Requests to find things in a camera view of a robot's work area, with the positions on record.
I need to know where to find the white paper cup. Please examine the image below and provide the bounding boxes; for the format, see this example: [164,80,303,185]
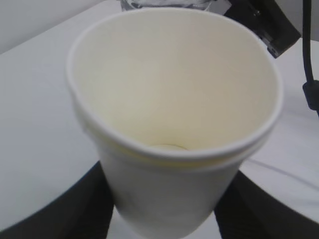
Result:
[73,104,264,239]
[65,8,284,168]

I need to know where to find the clear green-label water bottle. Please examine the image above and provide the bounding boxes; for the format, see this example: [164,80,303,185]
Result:
[121,0,212,12]

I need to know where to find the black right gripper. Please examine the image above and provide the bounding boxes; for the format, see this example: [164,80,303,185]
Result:
[224,0,301,58]

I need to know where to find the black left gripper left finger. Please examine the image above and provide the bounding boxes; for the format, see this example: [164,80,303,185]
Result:
[0,163,114,239]

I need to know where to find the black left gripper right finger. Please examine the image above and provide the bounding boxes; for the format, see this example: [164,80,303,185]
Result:
[214,171,319,239]

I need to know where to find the black right camera cable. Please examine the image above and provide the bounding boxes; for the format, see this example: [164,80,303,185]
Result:
[302,0,319,112]

